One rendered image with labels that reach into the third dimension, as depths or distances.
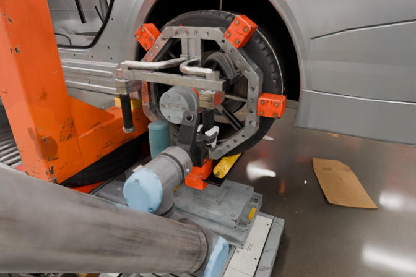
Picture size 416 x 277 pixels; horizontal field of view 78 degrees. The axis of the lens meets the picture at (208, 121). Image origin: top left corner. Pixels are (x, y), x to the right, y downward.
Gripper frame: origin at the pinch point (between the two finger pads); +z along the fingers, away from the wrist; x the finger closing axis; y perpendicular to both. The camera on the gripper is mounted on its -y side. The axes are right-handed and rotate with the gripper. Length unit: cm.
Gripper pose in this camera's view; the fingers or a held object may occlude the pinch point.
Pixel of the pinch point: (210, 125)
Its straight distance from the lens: 84.4
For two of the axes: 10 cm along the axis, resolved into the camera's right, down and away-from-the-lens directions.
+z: 4.4, -3.5, 8.3
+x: 9.0, 1.7, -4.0
